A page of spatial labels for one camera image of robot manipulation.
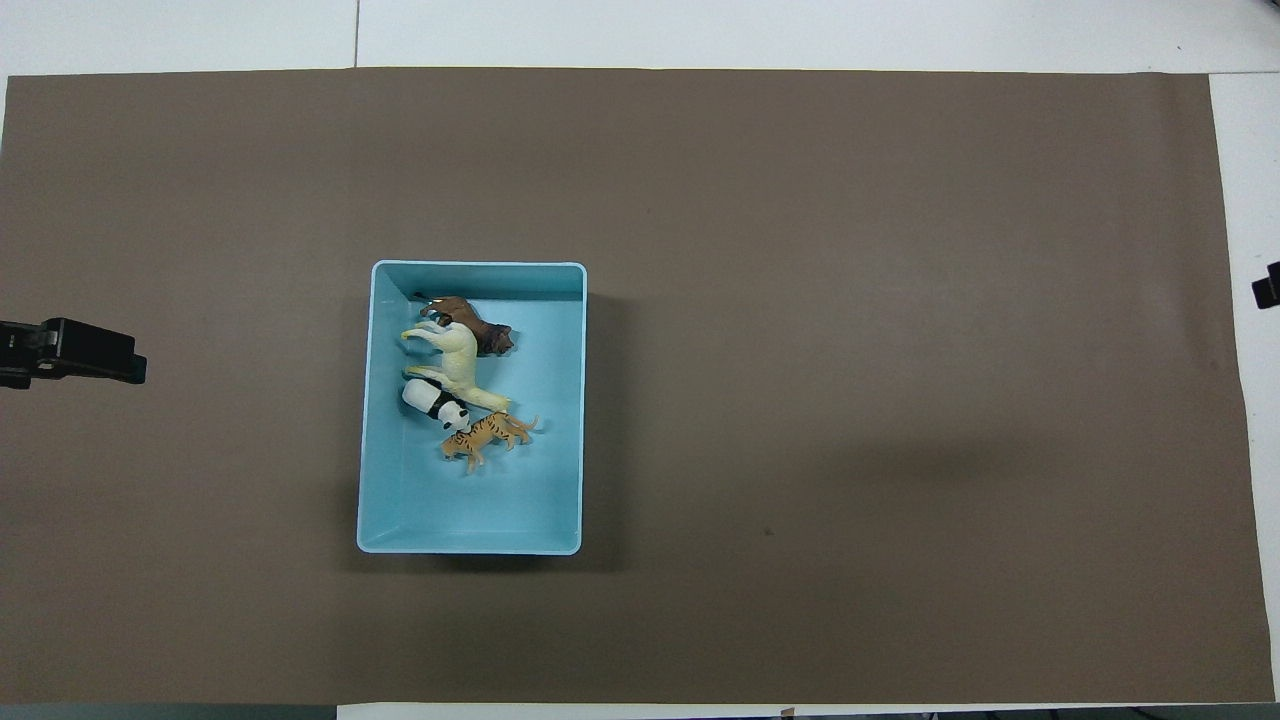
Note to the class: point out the cream white horse toy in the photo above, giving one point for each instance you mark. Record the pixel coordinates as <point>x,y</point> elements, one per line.
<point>458,355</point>

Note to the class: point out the brown lion toy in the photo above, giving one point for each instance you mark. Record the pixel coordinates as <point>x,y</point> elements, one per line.
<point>485,335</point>

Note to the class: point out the orange striped tiger toy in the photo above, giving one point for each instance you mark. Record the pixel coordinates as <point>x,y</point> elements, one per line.
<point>490,432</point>

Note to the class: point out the brown paper table mat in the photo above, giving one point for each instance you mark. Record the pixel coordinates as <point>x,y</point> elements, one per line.
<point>850,400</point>

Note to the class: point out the black and white panda toy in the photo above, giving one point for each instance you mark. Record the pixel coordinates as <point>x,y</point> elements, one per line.
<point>428,402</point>

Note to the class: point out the light blue plastic storage box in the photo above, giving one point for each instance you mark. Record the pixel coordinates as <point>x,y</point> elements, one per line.
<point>500,510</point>

